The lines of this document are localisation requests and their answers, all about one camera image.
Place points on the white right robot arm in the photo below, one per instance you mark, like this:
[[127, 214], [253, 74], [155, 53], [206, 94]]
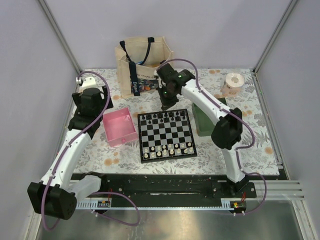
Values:
[[228, 124]]

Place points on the black white chessboard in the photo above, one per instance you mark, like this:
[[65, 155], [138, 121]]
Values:
[[167, 140]]

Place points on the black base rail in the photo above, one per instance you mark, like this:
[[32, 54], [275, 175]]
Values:
[[170, 191]]

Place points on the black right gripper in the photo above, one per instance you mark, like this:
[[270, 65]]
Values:
[[166, 104]]

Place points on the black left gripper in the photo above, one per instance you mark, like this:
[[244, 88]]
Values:
[[105, 93]]

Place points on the beige canvas tote bag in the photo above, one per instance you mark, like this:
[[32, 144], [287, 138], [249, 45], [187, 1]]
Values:
[[137, 58]]

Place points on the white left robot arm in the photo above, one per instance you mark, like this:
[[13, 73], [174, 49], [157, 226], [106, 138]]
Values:
[[53, 195]]

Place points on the white chess piece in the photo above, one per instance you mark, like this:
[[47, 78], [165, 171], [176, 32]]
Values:
[[190, 147], [146, 153]]

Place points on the green plastic tray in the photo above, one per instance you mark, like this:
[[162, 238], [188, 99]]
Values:
[[204, 126]]

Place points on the pink plastic box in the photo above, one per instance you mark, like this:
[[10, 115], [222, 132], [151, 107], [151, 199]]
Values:
[[119, 127]]

